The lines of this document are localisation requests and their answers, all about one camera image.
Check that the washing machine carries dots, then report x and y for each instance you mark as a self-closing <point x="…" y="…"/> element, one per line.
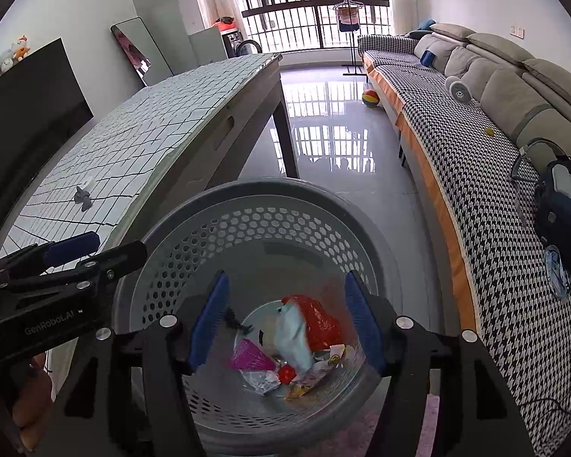
<point x="240" y="44"/>

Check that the dark blue bag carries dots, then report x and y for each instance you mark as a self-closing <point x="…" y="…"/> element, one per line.
<point x="561" y="219"/>

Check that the small red ball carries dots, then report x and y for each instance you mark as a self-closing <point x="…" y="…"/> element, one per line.
<point x="287" y="373"/>

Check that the grey table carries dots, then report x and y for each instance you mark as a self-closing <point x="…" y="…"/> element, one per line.
<point x="204" y="152"/>

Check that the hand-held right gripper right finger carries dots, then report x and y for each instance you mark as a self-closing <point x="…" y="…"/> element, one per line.
<point x="364" y="328"/>

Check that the red plastic bag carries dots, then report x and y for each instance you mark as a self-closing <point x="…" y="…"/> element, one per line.
<point x="319" y="323"/>

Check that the clear plastic wrapper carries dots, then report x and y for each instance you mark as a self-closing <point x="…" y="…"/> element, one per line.
<point x="261" y="383"/>

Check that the pink plastic mesh cone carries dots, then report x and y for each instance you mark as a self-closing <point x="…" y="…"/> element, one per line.
<point x="250" y="357"/>

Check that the orange object on cabinet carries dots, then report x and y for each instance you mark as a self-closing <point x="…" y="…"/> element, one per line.
<point x="223" y="21"/>

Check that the window grille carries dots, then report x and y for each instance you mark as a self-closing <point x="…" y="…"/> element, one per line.
<point x="309" y="24"/>

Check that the black television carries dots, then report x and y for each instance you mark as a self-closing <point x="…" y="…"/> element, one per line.
<point x="28" y="104"/>

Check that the grey perforated bin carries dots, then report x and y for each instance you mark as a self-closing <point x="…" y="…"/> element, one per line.
<point x="266" y="228"/>

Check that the grey cabinet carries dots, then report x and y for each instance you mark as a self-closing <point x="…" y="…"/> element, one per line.
<point x="207" y="46"/>

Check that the person's left hand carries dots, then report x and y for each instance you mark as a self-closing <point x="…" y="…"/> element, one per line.
<point x="33" y="404"/>

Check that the houndstooth sofa cover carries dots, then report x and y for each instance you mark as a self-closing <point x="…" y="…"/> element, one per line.
<point x="480" y="209"/>

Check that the blue cushion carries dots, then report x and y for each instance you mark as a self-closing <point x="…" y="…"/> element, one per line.
<point x="426" y="24"/>

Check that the blue face mask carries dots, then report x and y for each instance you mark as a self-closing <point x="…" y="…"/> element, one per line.
<point x="556" y="271"/>

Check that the small grey black object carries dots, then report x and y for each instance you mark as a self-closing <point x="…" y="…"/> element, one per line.
<point x="82" y="198"/>

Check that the clothes drying rack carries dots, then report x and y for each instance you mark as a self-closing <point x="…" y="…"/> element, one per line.
<point x="348" y="16"/>

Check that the light blue white packet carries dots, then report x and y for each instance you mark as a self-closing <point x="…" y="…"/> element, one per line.
<point x="290" y="338"/>

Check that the pink snack packet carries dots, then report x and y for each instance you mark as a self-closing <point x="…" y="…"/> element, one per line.
<point x="314" y="381"/>

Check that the wall socket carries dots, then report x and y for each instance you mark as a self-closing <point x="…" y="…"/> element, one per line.
<point x="517" y="31"/>

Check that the colourful striped ball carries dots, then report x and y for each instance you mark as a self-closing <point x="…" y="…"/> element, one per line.
<point x="370" y="97"/>

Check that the standing mirror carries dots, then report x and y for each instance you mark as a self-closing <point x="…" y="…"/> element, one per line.
<point x="140" y="52"/>

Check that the row of plush toys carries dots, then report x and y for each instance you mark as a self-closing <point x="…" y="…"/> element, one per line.
<point x="7" y="59"/>

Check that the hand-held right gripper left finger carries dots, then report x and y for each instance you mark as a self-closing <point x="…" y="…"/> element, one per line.
<point x="211" y="323"/>

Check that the beige sofa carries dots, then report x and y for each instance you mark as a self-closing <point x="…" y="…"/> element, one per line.
<point x="504" y="85"/>

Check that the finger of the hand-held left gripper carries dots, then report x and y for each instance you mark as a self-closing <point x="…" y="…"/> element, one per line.
<point x="71" y="247"/>
<point x="109" y="262"/>

